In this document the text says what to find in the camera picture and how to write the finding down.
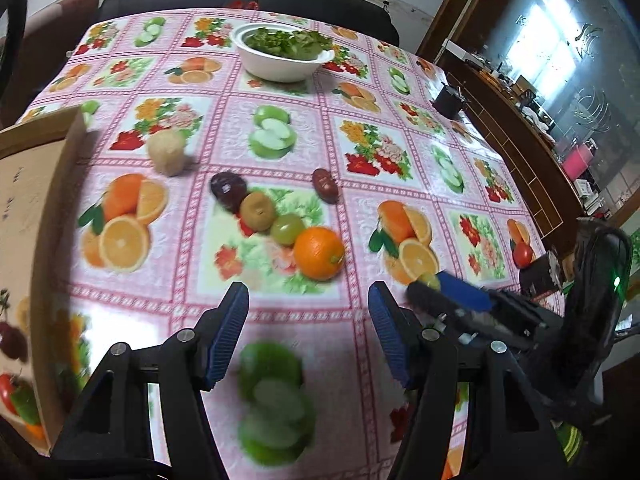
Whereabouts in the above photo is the red tomato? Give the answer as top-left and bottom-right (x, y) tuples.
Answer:
(512, 240), (534, 269)

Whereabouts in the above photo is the dark red jujube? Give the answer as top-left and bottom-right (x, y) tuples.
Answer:
(311, 168), (340, 204)

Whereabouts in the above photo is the green grape fruit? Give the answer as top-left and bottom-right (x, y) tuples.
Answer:
(270, 214), (306, 247)

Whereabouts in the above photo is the brown kiwi fruit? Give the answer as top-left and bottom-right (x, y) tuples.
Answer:
(240, 192), (277, 232)

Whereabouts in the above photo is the dark purple plum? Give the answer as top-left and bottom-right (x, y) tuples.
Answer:
(209, 171), (248, 214)

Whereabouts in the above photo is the wooden sideboard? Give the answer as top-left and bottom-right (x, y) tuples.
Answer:
(437, 52), (586, 258)

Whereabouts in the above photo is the black cup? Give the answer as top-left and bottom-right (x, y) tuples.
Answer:
(433, 84), (466, 119)

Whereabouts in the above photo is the fruit print pink tablecloth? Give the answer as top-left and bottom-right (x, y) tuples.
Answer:
(24, 9), (544, 479)

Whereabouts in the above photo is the shallow cardboard box tray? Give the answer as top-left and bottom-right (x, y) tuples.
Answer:
(1, 107), (86, 453)

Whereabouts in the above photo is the pale netted pear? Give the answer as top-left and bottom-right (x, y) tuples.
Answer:
(146, 128), (186, 177)

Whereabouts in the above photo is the white bowl of greens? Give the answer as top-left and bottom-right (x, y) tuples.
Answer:
(230, 23), (336, 84)

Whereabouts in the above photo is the brown armchair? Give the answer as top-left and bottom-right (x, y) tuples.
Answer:
(1, 0), (100, 128)

